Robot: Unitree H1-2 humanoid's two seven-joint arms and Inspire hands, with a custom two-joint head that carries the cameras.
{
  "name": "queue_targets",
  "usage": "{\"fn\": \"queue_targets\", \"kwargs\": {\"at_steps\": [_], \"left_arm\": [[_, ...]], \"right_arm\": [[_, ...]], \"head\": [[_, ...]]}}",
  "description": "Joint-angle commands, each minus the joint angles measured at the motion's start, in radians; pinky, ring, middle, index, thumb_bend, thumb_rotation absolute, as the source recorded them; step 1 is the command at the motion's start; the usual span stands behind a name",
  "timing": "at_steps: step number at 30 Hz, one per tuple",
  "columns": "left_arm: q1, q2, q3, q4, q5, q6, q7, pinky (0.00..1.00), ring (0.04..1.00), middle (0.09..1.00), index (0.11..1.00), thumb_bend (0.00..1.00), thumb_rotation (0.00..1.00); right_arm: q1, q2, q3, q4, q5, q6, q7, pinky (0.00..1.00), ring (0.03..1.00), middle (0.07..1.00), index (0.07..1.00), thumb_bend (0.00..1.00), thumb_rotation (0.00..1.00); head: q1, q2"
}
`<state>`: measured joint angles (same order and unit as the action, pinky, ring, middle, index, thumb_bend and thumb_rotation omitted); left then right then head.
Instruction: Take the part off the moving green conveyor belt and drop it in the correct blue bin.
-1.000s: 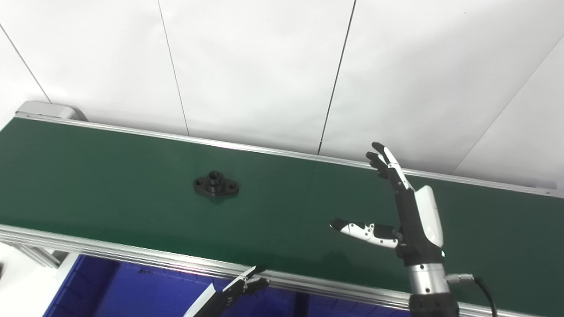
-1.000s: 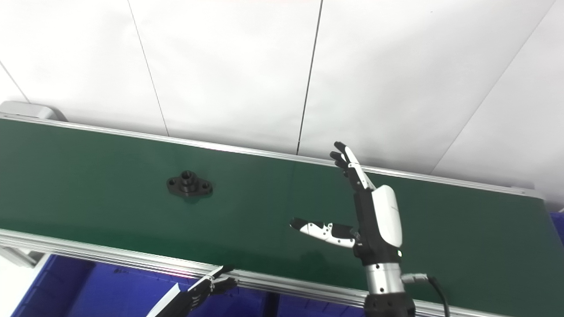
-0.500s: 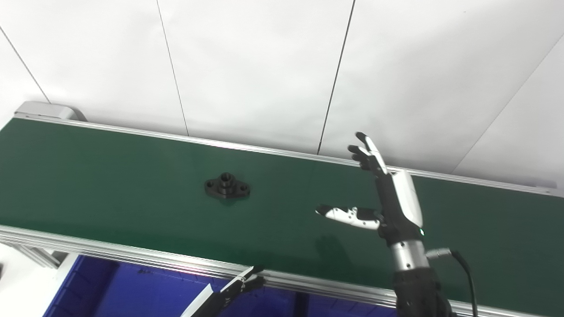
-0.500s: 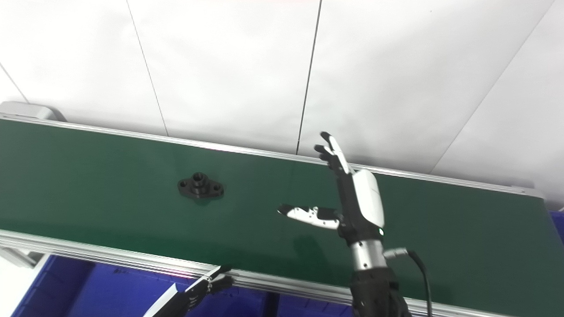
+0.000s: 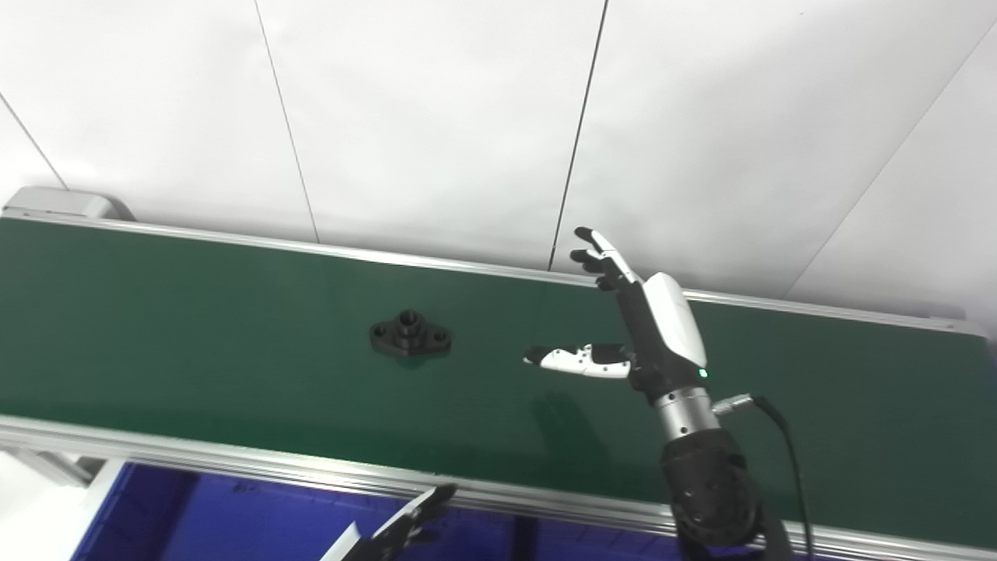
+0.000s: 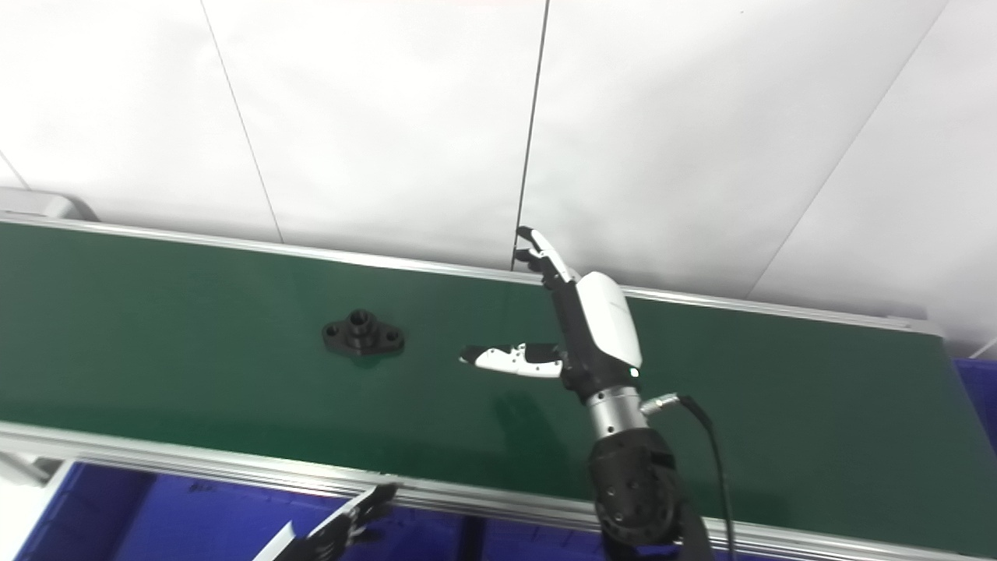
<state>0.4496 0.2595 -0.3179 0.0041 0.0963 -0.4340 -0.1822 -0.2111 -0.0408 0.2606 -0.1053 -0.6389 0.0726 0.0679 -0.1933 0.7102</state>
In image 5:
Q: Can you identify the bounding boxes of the aluminium conveyor support frame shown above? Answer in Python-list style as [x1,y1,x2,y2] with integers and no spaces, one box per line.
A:
[0,447,107,489]

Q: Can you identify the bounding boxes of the blue plastic bin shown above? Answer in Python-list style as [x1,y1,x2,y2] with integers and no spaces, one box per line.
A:
[70,460,538,561]
[518,516,686,561]

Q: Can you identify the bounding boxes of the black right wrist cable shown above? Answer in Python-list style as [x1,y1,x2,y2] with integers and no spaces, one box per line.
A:
[713,393,816,561]

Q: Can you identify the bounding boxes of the green conveyor belt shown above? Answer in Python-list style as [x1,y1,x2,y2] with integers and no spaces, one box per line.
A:
[0,218,997,548]

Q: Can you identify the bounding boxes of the grey conveyor end cover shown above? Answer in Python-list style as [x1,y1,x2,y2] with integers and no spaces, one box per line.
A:
[2,185,138,224]

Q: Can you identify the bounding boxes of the silver aluminium conveyor side rail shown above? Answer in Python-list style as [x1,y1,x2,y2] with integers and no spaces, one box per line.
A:
[0,415,997,561]
[0,209,990,337]

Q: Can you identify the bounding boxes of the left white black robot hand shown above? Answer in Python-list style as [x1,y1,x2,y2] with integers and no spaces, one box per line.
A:
[319,483,459,561]

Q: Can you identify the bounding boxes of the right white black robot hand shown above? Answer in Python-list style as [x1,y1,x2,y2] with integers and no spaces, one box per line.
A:
[523,227,711,401]

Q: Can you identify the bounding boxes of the black flanged metal part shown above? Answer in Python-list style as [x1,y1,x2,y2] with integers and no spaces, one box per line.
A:
[369,309,453,359]

